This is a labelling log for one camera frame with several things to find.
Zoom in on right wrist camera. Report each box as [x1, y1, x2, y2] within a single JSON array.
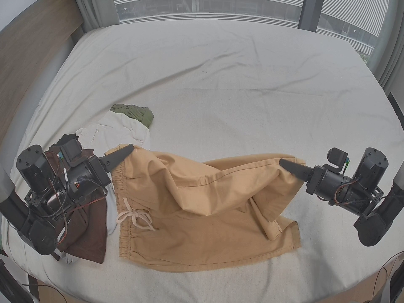
[[322, 148, 351, 173]]

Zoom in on black garment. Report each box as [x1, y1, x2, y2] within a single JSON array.
[[50, 133, 79, 148]]

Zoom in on window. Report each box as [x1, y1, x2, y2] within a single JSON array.
[[108, 0, 392, 62]]

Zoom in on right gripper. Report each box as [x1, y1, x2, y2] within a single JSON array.
[[304, 165, 351, 206]]

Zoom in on olive green garment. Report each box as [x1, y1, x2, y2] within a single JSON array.
[[110, 104, 154, 128]]

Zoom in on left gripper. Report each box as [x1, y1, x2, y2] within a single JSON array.
[[66, 154, 112, 191]]

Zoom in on bed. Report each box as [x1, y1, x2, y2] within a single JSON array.
[[0, 0, 404, 300]]

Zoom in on brown garment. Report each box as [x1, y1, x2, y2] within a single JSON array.
[[44, 145, 109, 265]]

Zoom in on grey-green curtain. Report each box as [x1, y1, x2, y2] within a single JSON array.
[[69, 0, 121, 34], [366, 0, 404, 89]]

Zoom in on tan shorts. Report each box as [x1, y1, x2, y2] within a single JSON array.
[[104, 143, 307, 273]]

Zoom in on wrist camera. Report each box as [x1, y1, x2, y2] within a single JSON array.
[[58, 139, 83, 164], [322, 148, 351, 173]]

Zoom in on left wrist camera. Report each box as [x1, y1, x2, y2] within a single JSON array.
[[58, 139, 83, 164]]

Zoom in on white garment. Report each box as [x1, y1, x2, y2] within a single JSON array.
[[76, 110, 151, 237]]

